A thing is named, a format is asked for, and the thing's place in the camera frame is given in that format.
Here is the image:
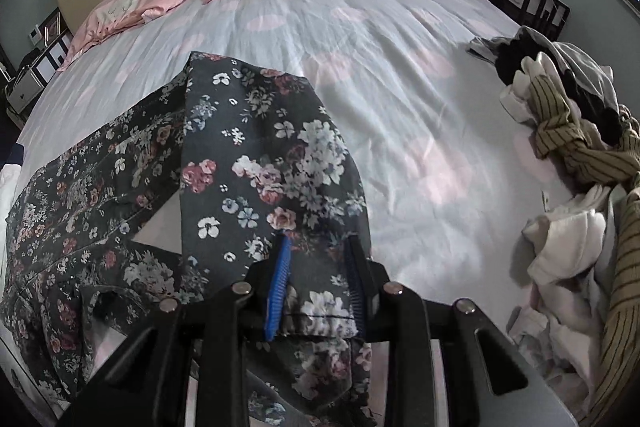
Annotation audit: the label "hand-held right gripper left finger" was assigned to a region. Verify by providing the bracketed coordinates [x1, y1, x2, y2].
[56, 232, 296, 427]

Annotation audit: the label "pale pink crumpled garment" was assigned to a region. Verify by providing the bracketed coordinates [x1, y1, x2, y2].
[507, 282, 606, 388]

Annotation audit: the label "pile of mixed clothes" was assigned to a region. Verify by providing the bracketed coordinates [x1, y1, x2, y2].
[530, 74, 640, 427]

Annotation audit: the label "picture frame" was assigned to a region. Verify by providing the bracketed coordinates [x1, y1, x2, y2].
[42, 12, 63, 44]

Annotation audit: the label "bed with pale dotted sheet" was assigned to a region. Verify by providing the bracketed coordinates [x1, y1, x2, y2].
[10, 0, 591, 427]

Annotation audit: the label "white drawer nightstand with binders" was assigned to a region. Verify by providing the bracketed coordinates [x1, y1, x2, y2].
[5, 29, 76, 122]

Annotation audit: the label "black garment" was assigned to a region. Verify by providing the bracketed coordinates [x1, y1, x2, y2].
[495, 27, 621, 142]

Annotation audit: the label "small white garment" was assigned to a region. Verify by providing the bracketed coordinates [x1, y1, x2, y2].
[500, 54, 543, 122]

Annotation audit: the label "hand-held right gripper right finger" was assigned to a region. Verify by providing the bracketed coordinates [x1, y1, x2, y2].
[345, 234, 577, 427]

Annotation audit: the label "grey garment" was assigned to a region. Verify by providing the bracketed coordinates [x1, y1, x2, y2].
[540, 39, 616, 108]

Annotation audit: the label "white sweater with navy cuff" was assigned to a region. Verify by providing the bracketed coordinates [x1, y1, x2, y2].
[0, 142, 23, 218]

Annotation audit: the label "light pink printed pillow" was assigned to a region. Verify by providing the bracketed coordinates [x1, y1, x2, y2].
[55, 0, 224, 72]

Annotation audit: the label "dark floral pants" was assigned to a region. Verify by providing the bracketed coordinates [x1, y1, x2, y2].
[0, 52, 378, 427]

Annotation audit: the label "white crumpled garment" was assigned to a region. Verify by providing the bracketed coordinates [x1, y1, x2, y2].
[522, 184, 621, 288]

